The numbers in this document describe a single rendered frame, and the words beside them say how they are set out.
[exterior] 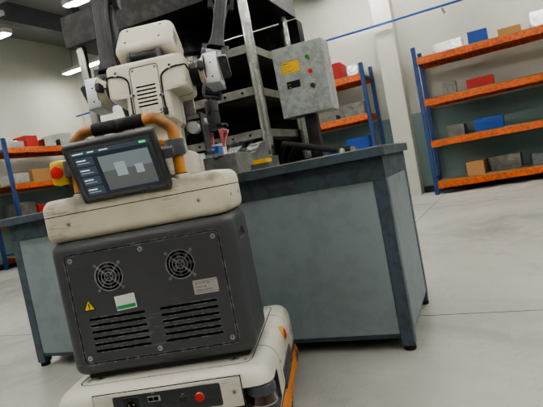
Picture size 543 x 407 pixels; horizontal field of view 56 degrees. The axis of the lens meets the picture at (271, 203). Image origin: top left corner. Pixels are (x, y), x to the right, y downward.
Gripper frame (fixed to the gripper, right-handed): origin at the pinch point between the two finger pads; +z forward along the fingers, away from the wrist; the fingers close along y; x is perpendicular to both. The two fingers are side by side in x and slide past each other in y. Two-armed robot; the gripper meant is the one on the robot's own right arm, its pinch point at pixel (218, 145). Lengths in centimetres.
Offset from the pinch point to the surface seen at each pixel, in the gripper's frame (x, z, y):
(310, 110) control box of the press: -84, -19, -20
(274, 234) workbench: 2.6, 41.1, -19.6
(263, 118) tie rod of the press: -72, -18, 4
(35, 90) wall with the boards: -607, -258, 672
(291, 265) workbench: 2, 55, -25
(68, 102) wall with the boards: -684, -238, 665
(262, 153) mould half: -27.4, 4.8, -8.7
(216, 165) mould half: 1.6, 8.3, 1.9
